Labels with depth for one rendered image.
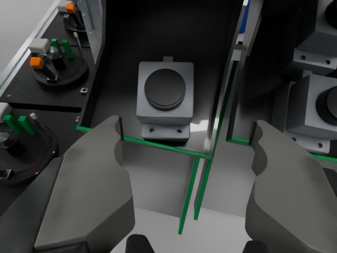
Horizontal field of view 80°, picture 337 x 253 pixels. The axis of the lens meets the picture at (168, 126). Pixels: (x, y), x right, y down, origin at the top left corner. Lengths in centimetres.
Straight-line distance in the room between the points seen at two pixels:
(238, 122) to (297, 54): 9
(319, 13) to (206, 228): 45
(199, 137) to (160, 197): 19
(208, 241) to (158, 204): 19
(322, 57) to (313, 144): 9
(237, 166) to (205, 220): 20
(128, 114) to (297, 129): 16
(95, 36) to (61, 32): 55
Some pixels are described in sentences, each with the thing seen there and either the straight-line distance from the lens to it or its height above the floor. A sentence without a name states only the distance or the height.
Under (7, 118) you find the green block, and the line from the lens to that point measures 49.
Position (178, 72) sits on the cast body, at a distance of 16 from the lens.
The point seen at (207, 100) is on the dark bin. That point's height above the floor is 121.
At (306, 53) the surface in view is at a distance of 25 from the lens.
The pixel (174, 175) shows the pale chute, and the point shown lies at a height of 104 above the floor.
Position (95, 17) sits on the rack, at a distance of 25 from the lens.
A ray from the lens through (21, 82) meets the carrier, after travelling 67.
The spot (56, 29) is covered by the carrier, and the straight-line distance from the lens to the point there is 84.
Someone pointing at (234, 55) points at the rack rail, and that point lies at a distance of 28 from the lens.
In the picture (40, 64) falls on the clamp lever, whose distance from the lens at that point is 54.
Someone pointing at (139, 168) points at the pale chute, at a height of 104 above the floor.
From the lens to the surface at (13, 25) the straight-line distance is 115.
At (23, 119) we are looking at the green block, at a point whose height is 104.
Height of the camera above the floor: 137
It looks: 55 degrees down
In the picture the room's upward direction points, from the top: 8 degrees clockwise
